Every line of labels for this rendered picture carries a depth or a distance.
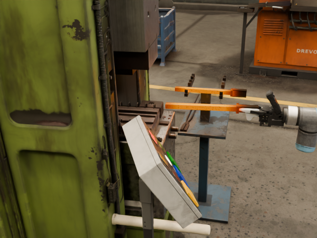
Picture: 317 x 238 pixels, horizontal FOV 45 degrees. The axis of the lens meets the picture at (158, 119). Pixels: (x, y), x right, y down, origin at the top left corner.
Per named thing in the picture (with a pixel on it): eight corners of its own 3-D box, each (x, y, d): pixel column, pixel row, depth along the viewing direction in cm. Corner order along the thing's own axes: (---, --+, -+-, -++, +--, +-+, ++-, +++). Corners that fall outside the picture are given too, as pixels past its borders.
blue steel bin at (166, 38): (176, 51, 631) (176, 6, 598) (164, 66, 562) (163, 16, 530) (109, 47, 660) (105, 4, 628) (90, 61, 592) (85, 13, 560)
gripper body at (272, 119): (257, 126, 178) (284, 128, 176) (260, 109, 175) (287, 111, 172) (257, 118, 185) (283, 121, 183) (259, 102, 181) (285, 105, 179)
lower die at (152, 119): (159, 121, 201) (159, 106, 197) (151, 140, 183) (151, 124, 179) (84, 116, 208) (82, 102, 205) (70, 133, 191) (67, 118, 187)
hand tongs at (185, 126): (198, 94, 291) (198, 93, 291) (203, 95, 290) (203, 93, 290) (179, 131, 240) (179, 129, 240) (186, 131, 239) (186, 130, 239)
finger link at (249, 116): (238, 121, 179) (258, 122, 178) (239, 109, 177) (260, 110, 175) (238, 118, 182) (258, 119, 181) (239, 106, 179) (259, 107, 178)
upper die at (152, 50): (157, 56, 185) (157, 37, 181) (148, 70, 167) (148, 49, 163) (76, 53, 193) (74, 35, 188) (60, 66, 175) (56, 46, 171)
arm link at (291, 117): (298, 111, 171) (296, 102, 179) (287, 110, 171) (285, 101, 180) (295, 129, 175) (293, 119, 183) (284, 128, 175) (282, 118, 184)
